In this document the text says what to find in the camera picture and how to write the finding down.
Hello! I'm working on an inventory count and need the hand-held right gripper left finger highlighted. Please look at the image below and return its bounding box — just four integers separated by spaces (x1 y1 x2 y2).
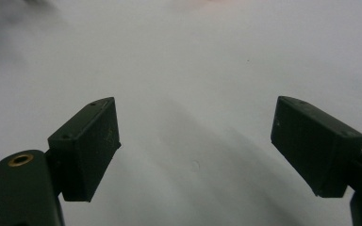
46 96 123 202

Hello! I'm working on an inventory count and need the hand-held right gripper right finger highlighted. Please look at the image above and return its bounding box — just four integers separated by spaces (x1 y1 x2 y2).
270 95 362 199

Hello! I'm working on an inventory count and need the white paper sheet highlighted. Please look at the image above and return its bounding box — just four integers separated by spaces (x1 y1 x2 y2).
0 0 362 226

